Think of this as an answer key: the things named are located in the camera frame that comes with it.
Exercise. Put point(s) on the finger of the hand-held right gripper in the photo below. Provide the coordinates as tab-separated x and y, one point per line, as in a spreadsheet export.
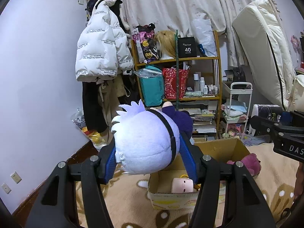
263	123
294	116

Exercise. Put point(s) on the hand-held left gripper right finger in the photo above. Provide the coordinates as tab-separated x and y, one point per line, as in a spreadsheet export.
190	163

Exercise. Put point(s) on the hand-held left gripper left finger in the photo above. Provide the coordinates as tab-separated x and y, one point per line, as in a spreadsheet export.
110	163

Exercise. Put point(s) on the pale pink plush toy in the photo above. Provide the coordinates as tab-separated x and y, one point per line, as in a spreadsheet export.
182	185

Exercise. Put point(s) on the white-haired purple plush doll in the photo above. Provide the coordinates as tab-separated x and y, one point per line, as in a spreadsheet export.
142	142

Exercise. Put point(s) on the printed cardboard box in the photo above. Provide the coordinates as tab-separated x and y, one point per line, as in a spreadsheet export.
171	200

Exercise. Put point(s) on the person's right forearm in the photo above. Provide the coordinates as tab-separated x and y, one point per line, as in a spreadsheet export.
299	182

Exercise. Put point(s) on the black printed box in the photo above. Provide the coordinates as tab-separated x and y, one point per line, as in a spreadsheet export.
263	114

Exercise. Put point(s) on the pink plush toys in cart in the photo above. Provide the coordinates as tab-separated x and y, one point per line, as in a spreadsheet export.
234	130

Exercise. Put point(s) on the plastic bag of yellow toys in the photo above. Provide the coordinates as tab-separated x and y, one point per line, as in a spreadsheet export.
95	136

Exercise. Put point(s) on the blue and white cloth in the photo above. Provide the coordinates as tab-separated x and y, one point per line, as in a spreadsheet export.
235	109

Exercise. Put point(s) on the beige printed blanket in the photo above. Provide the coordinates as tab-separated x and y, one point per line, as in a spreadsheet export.
133	194

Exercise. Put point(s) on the pile of magazines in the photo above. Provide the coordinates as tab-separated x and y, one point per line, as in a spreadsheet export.
201	121

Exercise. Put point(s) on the white trolley cart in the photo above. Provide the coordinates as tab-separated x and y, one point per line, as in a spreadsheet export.
237	84

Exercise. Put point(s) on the black coat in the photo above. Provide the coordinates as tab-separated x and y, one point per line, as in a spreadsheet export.
93	109

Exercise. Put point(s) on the beige coat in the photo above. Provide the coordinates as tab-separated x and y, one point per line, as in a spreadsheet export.
111	99

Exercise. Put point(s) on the white folded mattress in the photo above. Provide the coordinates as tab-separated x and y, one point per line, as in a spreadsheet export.
261	52

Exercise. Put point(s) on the group of cosmetic bottles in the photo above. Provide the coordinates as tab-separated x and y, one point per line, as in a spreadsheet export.
201	85

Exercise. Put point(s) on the pink fan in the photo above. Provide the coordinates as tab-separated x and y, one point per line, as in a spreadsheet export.
295	42

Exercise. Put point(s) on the red gift bag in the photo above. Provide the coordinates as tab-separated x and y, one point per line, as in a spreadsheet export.
173	83

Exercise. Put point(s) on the teal bag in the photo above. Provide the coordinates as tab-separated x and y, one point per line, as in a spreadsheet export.
152	87

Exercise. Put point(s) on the green pole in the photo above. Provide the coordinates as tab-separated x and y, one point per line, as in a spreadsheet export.
177	76

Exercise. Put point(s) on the wooden shelf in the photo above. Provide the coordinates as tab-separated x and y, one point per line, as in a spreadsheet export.
175	60

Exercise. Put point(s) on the black box with white print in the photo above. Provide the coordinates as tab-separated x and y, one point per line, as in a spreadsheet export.
187	49

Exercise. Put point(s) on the white plastic bag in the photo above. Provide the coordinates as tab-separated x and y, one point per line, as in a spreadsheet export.
204	35

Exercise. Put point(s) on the white puffer jacket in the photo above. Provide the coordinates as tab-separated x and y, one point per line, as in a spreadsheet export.
99	52

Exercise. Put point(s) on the blond wig on head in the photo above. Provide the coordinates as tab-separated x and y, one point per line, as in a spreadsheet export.
166	42

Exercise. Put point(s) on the black and pink patterned bag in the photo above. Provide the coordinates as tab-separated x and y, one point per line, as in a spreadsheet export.
144	45

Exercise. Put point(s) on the white floral curtain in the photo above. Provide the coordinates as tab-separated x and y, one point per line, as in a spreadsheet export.
178	4

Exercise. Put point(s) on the white wall socket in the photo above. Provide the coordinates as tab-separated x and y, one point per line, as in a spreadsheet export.
16	177
6	188

